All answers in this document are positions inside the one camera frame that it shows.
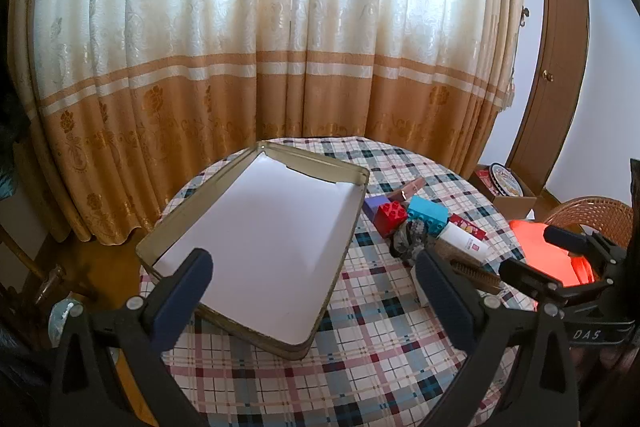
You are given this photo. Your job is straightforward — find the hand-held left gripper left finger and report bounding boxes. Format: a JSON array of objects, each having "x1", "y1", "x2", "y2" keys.
[{"x1": 50, "y1": 248, "x2": 216, "y2": 427}]

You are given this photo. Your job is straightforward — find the round blue-rimmed tin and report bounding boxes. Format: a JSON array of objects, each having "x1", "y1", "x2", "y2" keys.
[{"x1": 487, "y1": 162, "x2": 526, "y2": 198}]

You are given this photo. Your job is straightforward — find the white paper liner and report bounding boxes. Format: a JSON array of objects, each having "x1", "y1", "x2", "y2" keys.
[{"x1": 152, "y1": 154, "x2": 363, "y2": 348}]

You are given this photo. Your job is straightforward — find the cardboard box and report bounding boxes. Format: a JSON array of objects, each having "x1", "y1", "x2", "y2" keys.
[{"x1": 472, "y1": 163, "x2": 538, "y2": 220}]

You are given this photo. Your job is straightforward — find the small red patterned box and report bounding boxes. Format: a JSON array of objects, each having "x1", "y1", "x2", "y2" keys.
[{"x1": 447, "y1": 214, "x2": 488, "y2": 240}]

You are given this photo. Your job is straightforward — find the orange cloth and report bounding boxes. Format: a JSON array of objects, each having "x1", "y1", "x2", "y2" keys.
[{"x1": 507, "y1": 218, "x2": 596, "y2": 288}]

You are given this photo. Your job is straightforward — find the purple eraser block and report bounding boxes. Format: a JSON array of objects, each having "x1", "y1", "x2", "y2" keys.
[{"x1": 363, "y1": 195, "x2": 388, "y2": 220}]

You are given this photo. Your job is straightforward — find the gold metal tin box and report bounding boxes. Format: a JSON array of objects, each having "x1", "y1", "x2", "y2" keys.
[{"x1": 135, "y1": 139, "x2": 371, "y2": 360}]

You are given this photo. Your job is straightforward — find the wooden brush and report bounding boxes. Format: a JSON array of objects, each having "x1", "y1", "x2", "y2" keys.
[{"x1": 435, "y1": 252, "x2": 506, "y2": 295}]

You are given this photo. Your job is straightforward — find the black sequin hair accessory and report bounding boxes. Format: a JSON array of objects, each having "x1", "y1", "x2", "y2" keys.
[{"x1": 390, "y1": 219, "x2": 431, "y2": 263}]

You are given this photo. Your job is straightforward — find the brown wicker chair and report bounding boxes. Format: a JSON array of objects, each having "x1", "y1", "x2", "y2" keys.
[{"x1": 542, "y1": 197, "x2": 633, "y2": 248}]

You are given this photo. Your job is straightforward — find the cyan building block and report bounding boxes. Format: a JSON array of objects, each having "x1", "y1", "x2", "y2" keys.
[{"x1": 406, "y1": 197, "x2": 449, "y2": 235}]

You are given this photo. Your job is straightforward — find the dark wooden chair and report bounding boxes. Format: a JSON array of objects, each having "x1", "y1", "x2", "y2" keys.
[{"x1": 0, "y1": 222, "x2": 96, "y2": 308}]

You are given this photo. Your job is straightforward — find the cream and orange curtain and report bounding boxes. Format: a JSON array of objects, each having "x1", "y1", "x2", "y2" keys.
[{"x1": 10, "y1": 0, "x2": 528, "y2": 248}]

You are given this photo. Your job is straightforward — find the curtain tassel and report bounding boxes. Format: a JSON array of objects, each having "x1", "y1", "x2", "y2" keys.
[{"x1": 502, "y1": 57, "x2": 518, "y2": 110}]

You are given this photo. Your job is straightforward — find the brown wooden door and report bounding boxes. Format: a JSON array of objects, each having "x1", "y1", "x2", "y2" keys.
[{"x1": 505, "y1": 0, "x2": 591, "y2": 198}]

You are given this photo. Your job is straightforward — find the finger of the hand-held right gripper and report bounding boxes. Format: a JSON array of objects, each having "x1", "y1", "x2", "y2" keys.
[
  {"x1": 544, "y1": 226, "x2": 626, "y2": 268},
  {"x1": 498, "y1": 259, "x2": 576, "y2": 303}
]

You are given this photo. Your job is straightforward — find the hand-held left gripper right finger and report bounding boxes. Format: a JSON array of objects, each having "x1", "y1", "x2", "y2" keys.
[{"x1": 414, "y1": 249, "x2": 583, "y2": 427}]

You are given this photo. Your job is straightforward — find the pink framed case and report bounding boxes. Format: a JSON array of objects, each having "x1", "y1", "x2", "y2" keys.
[{"x1": 387, "y1": 179, "x2": 426, "y2": 202}]

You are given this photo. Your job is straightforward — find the white tube with red label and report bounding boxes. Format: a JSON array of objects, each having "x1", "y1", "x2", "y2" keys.
[{"x1": 432, "y1": 222, "x2": 490, "y2": 265}]

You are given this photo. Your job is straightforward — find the clear plastic bag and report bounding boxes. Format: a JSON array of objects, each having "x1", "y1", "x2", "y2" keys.
[{"x1": 49, "y1": 299, "x2": 83, "y2": 348}]

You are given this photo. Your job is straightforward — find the plaid tablecloth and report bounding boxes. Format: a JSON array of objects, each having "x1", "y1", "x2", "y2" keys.
[{"x1": 139, "y1": 136, "x2": 538, "y2": 427}]

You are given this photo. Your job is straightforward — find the red building block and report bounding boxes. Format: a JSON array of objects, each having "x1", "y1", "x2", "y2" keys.
[{"x1": 376, "y1": 202, "x2": 409, "y2": 238}]

